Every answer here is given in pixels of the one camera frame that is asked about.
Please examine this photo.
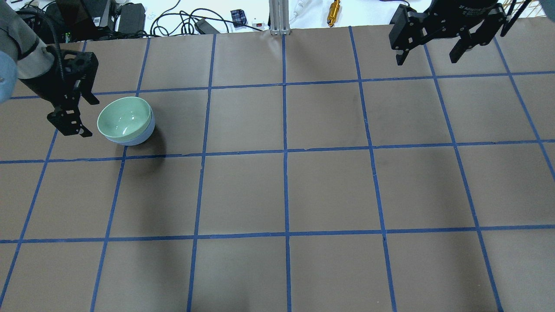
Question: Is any green bowl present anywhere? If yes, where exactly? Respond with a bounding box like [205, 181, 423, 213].
[97, 96, 154, 142]

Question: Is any clear light bulb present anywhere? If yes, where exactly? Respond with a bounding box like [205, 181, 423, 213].
[291, 0, 312, 20]

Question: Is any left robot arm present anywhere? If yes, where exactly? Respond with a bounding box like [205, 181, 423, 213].
[0, 2, 99, 137]

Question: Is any blue bowl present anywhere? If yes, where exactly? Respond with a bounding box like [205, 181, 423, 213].
[105, 114, 155, 146]

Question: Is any gold wire rack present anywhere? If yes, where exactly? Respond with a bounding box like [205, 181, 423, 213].
[499, 0, 546, 37]

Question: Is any small blue black box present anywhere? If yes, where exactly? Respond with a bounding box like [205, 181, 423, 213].
[230, 9, 247, 28]

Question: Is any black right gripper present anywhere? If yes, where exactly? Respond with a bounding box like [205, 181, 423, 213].
[388, 0, 507, 66]

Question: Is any aluminium frame post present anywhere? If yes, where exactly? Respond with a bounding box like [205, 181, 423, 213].
[269, 0, 291, 36]

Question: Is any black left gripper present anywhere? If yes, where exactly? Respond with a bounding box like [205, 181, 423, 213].
[21, 51, 100, 138]

